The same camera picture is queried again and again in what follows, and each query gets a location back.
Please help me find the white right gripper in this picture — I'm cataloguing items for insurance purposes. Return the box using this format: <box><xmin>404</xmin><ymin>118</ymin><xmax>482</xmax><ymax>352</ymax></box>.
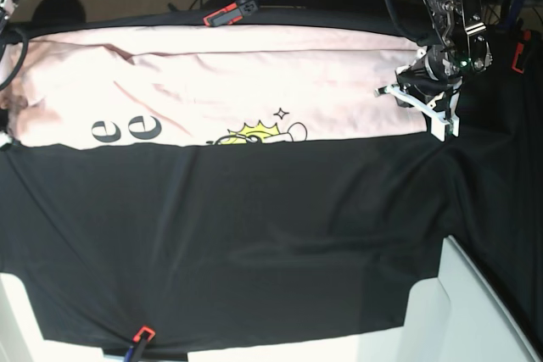
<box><xmin>0</xmin><ymin>132</ymin><xmax>14</xmax><ymax>151</ymax></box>

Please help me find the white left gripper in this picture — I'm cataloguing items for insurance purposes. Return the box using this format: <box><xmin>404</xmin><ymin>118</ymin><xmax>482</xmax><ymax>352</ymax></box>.
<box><xmin>374</xmin><ymin>63</ymin><xmax>461</xmax><ymax>142</ymax></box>

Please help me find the pink T-shirt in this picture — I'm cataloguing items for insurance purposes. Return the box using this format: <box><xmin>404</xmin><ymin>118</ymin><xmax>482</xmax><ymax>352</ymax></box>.
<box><xmin>1</xmin><ymin>25</ymin><xmax>426</xmax><ymax>150</ymax></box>

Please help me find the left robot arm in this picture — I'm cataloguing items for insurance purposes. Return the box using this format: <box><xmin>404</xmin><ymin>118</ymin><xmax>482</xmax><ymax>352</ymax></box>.
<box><xmin>375</xmin><ymin>0</ymin><xmax>492</xmax><ymax>142</ymax></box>

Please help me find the orange clamp at right edge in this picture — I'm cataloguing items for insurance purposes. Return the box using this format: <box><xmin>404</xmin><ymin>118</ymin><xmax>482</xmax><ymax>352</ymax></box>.
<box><xmin>511</xmin><ymin>30</ymin><xmax>532</xmax><ymax>74</ymax></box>

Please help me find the orange clamp at edge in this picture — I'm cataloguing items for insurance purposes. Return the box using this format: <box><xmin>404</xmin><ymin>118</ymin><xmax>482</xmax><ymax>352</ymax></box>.
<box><xmin>511</xmin><ymin>30</ymin><xmax>532</xmax><ymax>74</ymax></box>
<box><xmin>123</xmin><ymin>326</ymin><xmax>156</xmax><ymax>362</ymax></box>

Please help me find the black table cloth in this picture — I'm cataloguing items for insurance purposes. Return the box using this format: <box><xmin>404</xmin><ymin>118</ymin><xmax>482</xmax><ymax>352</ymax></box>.
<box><xmin>1</xmin><ymin>9</ymin><xmax>542</xmax><ymax>358</ymax></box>

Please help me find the orange clamp at front edge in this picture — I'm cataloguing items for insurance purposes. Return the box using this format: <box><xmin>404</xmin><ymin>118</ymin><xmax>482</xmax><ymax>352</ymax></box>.
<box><xmin>123</xmin><ymin>326</ymin><xmax>156</xmax><ymax>362</ymax></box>

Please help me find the orange black clamp blue handle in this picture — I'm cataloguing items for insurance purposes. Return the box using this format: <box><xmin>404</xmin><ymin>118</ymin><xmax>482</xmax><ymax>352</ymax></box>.
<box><xmin>203</xmin><ymin>0</ymin><xmax>262</xmax><ymax>27</ymax></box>

